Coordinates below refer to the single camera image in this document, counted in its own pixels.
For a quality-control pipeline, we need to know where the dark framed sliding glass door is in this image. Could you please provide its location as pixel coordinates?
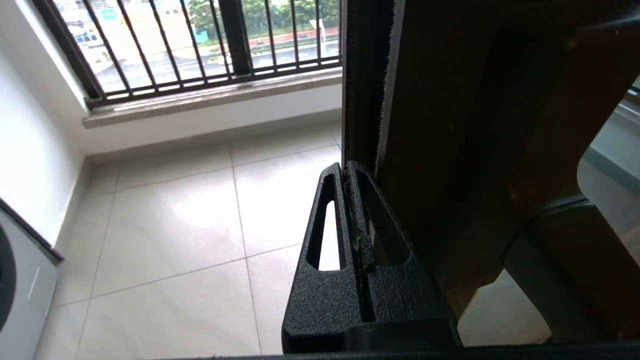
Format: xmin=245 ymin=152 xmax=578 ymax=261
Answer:
xmin=341 ymin=0 xmax=640 ymax=346

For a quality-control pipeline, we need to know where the grey stone window sill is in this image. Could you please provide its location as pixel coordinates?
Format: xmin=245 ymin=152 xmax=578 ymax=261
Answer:
xmin=82 ymin=67 xmax=343 ymax=129

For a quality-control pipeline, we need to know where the black metal balcony railing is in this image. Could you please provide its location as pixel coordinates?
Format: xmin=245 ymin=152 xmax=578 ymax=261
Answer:
xmin=32 ymin=0 xmax=343 ymax=108

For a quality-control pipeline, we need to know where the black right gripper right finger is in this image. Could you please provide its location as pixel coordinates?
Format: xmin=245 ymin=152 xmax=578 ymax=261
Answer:
xmin=348 ymin=161 xmax=453 ymax=323

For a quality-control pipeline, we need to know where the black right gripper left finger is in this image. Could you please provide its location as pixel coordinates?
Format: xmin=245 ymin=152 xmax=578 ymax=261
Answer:
xmin=283 ymin=163 xmax=367 ymax=323

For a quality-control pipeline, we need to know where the white front-load washing machine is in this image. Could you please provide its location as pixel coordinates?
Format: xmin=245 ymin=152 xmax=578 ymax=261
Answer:
xmin=0 ymin=200 xmax=65 ymax=360

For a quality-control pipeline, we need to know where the dark window frame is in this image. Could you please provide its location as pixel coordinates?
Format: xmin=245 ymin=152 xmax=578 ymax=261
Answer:
xmin=218 ymin=0 xmax=254 ymax=77

